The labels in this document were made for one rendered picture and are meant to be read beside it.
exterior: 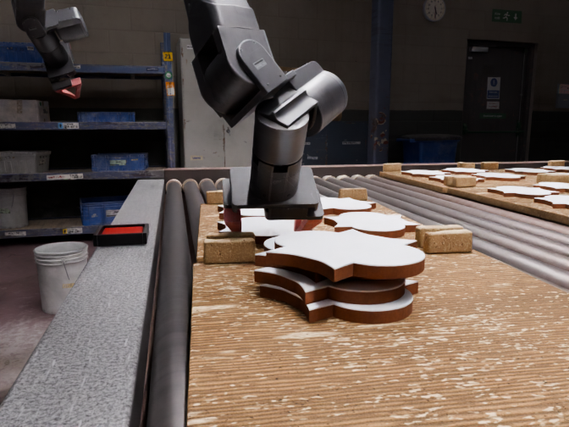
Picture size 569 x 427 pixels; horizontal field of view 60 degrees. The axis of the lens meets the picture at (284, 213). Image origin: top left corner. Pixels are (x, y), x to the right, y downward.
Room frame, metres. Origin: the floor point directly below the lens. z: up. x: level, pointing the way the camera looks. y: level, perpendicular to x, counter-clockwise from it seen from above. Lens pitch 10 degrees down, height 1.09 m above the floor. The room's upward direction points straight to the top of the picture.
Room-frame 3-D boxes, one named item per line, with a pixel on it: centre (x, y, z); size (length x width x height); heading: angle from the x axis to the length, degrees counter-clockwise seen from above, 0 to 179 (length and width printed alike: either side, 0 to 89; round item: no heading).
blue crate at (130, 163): (4.90, 1.61, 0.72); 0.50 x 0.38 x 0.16; 99
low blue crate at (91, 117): (4.81, 1.70, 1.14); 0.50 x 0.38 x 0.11; 115
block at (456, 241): (0.60, -0.20, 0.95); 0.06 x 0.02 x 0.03; 100
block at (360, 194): (1.01, -0.14, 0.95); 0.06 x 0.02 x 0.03; 99
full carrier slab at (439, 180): (1.47, -0.53, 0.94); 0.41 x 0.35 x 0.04; 12
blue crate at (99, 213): (4.86, 1.69, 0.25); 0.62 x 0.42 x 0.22; 114
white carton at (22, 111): (4.67, 2.40, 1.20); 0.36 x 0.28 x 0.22; 94
